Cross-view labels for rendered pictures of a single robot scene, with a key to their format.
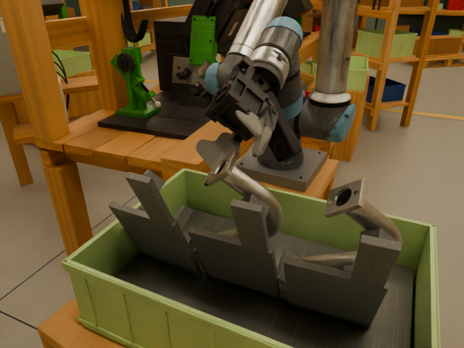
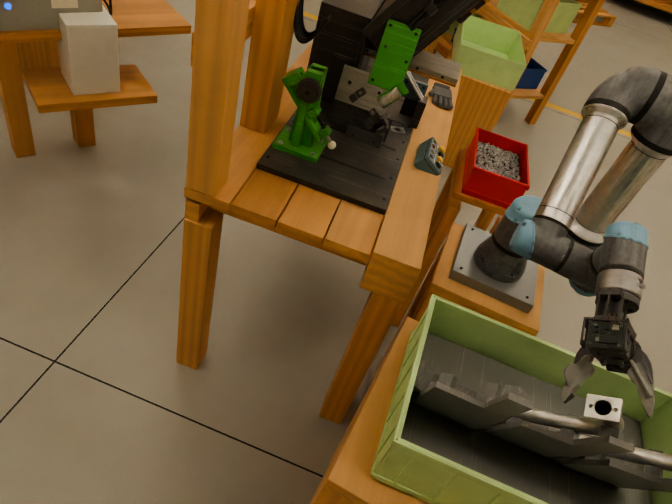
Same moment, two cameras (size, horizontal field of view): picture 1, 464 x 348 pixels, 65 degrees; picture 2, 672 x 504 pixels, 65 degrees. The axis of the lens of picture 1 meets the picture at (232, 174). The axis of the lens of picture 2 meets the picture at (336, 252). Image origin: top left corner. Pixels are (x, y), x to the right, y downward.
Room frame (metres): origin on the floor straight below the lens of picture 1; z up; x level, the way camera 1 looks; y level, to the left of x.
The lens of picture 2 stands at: (0.09, 0.68, 1.84)
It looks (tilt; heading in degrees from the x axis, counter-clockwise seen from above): 42 degrees down; 341
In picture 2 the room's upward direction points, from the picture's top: 19 degrees clockwise
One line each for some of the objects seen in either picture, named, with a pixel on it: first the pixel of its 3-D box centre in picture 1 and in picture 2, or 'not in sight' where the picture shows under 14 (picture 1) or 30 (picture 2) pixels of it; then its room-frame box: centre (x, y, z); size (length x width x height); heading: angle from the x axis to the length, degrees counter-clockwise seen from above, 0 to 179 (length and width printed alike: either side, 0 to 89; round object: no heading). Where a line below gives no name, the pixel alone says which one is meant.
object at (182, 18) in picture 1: (186, 53); (345, 45); (2.00, 0.24, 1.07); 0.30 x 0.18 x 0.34; 158
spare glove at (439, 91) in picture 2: not in sight; (440, 95); (2.06, -0.23, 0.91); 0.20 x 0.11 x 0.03; 166
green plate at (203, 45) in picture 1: (205, 39); (395, 54); (1.76, 0.12, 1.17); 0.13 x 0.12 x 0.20; 158
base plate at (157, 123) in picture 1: (202, 94); (360, 111); (1.85, 0.15, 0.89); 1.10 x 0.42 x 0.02; 158
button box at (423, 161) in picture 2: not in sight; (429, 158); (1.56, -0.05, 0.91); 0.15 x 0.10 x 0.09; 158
